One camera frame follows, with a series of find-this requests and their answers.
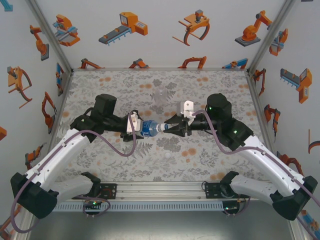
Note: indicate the clear bottle with blue label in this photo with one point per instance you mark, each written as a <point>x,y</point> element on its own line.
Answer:
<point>148,128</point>

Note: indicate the clear bottle without label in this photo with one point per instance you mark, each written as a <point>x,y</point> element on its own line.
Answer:
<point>161,97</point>

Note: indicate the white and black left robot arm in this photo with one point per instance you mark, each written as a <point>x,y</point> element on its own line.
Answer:
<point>65,150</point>

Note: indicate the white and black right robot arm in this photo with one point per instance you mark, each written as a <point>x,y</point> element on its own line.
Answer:
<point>265,162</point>

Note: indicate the left small circuit board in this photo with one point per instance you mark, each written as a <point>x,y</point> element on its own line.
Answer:
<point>93,203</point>

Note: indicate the small circuit board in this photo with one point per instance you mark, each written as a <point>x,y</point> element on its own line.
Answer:
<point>93,203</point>
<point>231,207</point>

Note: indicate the grey metal sheet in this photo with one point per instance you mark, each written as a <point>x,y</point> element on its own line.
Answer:
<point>160,225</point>

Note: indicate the right small circuit board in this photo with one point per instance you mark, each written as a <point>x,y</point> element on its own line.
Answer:
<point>231,207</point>

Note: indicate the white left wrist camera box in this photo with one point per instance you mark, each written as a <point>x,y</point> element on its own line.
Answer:
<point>132,123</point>

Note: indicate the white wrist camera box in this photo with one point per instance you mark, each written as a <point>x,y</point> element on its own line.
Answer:
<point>186,107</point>
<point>132,123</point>

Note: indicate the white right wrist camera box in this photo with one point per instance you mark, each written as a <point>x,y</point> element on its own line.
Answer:
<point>186,107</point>

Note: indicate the aluminium right side rail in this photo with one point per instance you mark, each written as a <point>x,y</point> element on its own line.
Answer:
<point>258,107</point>

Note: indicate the aluminium left side rail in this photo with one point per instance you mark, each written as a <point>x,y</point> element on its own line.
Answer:
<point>61,102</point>

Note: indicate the aluminium back frame rail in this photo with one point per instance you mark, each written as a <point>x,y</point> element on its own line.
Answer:
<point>160,69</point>

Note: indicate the aluminium frame rail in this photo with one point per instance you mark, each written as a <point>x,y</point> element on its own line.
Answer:
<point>160,190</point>
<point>160,69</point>

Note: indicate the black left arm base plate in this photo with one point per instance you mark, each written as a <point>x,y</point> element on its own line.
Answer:
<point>112,191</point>

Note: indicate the aluminium front frame rail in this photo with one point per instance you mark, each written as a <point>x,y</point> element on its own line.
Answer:
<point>160,190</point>

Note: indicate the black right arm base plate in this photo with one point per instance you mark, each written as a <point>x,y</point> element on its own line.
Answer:
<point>211,191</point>

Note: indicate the aluminium right corner post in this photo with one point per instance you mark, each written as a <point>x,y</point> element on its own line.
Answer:
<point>271,35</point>

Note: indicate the aluminium corner post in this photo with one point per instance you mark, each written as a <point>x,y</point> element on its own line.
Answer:
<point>50,35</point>
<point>271,35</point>

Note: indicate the aluminium left corner post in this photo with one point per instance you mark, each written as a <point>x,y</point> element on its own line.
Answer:
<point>50,35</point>

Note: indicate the aluminium left lower frame leg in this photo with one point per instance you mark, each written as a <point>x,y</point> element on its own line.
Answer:
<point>25,231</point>

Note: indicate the aluminium frame leg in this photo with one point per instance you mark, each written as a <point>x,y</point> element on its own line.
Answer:
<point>25,231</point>
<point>297,231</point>

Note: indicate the aluminium right lower frame leg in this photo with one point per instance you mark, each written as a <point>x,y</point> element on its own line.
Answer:
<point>297,231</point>

